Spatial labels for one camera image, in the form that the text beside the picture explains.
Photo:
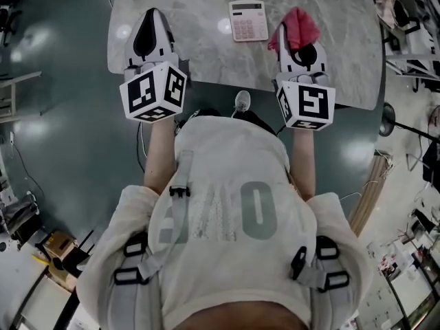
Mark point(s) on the person's white printed shirt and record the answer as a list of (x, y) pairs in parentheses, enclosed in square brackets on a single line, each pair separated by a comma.
[(223, 253)]

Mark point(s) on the person's black trousers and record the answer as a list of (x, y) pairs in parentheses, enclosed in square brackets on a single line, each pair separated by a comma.
[(258, 120)]

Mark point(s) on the brown cardboard box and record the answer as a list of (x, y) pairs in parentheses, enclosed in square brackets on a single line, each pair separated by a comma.
[(58, 244)]

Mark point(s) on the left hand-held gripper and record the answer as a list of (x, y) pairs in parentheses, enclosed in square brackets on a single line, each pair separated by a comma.
[(151, 91)]

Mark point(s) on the pink calculator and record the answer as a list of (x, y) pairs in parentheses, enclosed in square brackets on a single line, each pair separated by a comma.
[(249, 21)]

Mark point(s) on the bundle of wooden slats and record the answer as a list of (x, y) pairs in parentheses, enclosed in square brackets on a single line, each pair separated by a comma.
[(369, 191)]

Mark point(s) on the person's right forearm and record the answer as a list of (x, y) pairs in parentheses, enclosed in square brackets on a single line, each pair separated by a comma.
[(304, 163)]

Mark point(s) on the black standing fan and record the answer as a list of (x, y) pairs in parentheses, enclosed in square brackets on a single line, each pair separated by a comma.
[(386, 120)]

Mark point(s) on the pink cloth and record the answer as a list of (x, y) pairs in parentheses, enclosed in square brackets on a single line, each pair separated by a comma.
[(300, 26)]

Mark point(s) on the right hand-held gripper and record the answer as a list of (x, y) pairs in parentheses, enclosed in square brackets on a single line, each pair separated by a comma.
[(309, 105)]

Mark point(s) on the person's white shoe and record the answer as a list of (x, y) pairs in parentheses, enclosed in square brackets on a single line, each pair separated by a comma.
[(241, 103)]

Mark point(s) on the person's left forearm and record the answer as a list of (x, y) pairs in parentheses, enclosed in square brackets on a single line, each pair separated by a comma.
[(159, 156)]

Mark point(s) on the white metal frame rack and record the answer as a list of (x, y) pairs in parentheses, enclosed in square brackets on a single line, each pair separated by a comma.
[(412, 60)]

